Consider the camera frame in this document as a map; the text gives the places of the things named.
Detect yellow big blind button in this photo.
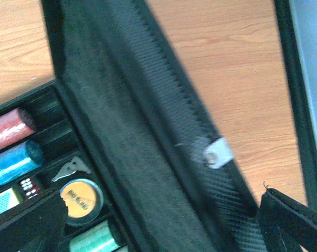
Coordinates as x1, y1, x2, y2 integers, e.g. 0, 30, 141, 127
60, 181, 97, 218

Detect blue poker chip stack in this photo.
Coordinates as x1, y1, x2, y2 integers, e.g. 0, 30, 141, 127
0, 140, 45, 186

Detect red translucent die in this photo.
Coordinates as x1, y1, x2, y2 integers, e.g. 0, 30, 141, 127
19, 177, 38, 191
24, 187, 41, 199

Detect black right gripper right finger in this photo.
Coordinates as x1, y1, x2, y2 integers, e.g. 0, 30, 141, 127
257, 188, 317, 251

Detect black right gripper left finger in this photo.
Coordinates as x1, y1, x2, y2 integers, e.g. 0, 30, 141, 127
0, 188, 68, 251

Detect small silver case keys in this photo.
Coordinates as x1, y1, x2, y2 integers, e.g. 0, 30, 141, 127
51, 156, 91, 182

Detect green poker chip stack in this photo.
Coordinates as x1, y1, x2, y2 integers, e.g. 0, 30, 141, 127
69, 220, 121, 252

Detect black poker set case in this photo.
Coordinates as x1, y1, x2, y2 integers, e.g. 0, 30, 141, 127
0, 1, 266, 251

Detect red poker chip stack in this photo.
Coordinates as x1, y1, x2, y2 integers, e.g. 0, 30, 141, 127
0, 108, 37, 150

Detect playing card deck box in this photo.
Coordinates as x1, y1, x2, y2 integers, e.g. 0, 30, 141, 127
0, 187, 24, 214

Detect clear dealer button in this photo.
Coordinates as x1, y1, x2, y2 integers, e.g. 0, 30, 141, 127
60, 178, 104, 227

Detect black aluminium frame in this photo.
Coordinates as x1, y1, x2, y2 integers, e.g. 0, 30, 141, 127
274, 1, 317, 211

